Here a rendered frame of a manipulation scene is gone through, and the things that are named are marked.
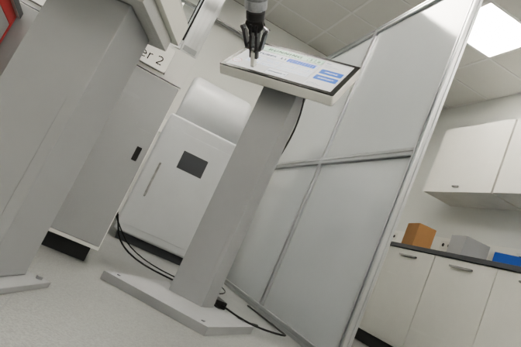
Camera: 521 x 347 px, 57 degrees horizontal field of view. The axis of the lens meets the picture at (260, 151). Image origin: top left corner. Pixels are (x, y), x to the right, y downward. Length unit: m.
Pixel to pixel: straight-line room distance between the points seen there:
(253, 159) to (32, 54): 1.00
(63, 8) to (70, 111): 0.26
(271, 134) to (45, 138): 1.03
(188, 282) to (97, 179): 0.54
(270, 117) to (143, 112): 0.53
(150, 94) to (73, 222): 0.59
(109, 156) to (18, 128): 0.83
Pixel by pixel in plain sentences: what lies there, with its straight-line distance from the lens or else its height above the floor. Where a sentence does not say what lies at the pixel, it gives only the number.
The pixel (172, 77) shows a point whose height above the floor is 0.83.
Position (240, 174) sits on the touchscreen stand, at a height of 0.57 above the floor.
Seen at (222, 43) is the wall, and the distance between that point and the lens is 5.60.
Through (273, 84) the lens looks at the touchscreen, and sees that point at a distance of 1.97.
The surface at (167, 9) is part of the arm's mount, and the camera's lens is 1.31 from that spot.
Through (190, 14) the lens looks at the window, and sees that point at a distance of 2.19.
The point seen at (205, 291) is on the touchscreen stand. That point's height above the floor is 0.10.
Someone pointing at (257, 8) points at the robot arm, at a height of 1.14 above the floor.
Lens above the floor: 0.30
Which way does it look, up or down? 11 degrees up
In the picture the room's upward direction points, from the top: 25 degrees clockwise
